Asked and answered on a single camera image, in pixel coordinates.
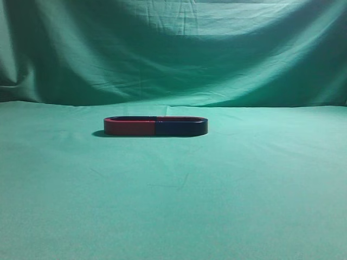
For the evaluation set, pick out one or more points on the green cloth backdrop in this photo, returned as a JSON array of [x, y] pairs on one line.
[[268, 180]]

